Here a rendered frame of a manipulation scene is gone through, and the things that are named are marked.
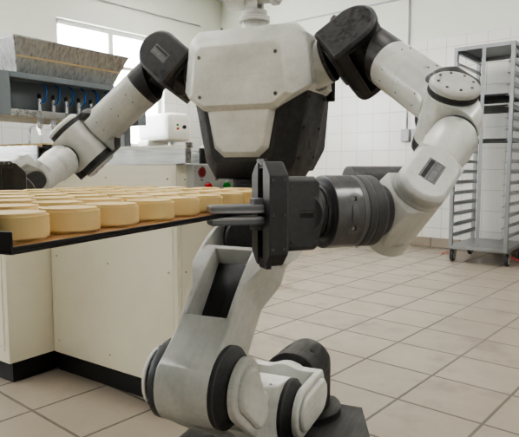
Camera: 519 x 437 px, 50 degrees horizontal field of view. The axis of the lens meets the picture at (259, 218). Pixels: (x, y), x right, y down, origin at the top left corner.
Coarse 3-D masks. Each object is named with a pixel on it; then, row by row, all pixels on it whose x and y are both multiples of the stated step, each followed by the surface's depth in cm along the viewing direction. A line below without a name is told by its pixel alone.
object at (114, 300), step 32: (192, 224) 188; (64, 256) 217; (96, 256) 206; (128, 256) 196; (160, 256) 187; (192, 256) 189; (64, 288) 219; (96, 288) 208; (128, 288) 197; (160, 288) 188; (64, 320) 221; (96, 320) 209; (128, 320) 199; (160, 320) 190; (64, 352) 223; (96, 352) 211; (128, 352) 200; (128, 384) 206
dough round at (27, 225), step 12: (0, 216) 39; (12, 216) 39; (24, 216) 39; (36, 216) 40; (48, 216) 41; (0, 228) 38; (12, 228) 39; (24, 228) 39; (36, 228) 40; (48, 228) 41; (24, 240) 39; (36, 240) 40
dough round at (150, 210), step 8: (128, 200) 55; (136, 200) 55; (144, 200) 55; (152, 200) 55; (160, 200) 55; (168, 200) 56; (144, 208) 54; (152, 208) 54; (160, 208) 55; (168, 208) 55; (144, 216) 54; (152, 216) 54; (160, 216) 55; (168, 216) 55
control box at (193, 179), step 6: (192, 168) 183; (198, 168) 184; (192, 174) 183; (198, 174) 184; (210, 174) 189; (192, 180) 183; (198, 180) 184; (204, 180) 187; (210, 180) 190; (216, 180) 192; (222, 180) 195; (228, 180) 198; (192, 186) 183; (198, 186) 185; (204, 186) 187; (216, 186) 192; (222, 186) 195
